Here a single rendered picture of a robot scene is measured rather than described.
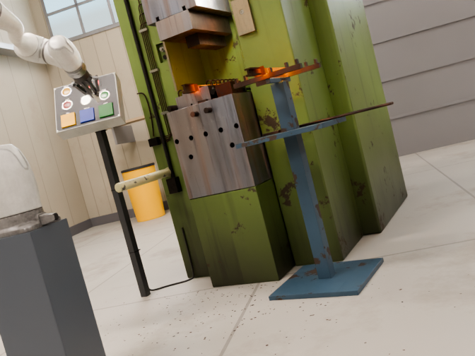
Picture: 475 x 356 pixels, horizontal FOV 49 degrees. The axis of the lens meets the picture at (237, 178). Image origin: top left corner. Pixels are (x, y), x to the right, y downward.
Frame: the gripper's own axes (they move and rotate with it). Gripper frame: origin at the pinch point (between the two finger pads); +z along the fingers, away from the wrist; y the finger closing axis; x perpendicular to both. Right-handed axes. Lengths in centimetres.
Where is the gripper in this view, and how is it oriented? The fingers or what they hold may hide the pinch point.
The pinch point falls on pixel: (95, 96)
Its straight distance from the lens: 264.6
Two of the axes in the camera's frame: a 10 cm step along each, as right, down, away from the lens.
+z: 1.5, 4.1, 9.0
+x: -2.0, -8.8, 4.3
